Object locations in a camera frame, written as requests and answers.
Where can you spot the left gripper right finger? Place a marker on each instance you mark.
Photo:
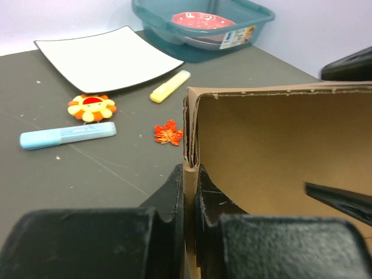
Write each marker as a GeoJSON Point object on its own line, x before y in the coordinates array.
{"type": "Point", "coordinates": [230, 243]}

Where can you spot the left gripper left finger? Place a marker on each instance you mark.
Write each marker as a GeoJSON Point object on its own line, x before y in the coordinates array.
{"type": "Point", "coordinates": [142, 242]}

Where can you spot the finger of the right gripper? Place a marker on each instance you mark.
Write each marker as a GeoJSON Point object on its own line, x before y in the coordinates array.
{"type": "Point", "coordinates": [353, 204]}

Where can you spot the brown cardboard box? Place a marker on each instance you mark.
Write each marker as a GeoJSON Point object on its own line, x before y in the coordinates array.
{"type": "Point", "coordinates": [261, 145]}

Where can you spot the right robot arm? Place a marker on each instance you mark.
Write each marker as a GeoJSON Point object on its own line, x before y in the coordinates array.
{"type": "Point", "coordinates": [355, 67]}

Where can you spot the orange sun flower plush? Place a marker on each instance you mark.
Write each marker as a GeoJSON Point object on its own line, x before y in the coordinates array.
{"type": "Point", "coordinates": [91, 108]}

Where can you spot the white square plate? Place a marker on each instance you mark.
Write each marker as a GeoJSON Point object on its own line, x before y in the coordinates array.
{"type": "Point", "coordinates": [107, 62]}

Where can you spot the teal plastic bin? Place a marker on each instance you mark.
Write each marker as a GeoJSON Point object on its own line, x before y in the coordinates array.
{"type": "Point", "coordinates": [198, 31]}

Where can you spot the pink dotted plate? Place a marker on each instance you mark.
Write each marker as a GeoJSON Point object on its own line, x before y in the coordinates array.
{"type": "Point", "coordinates": [201, 21]}

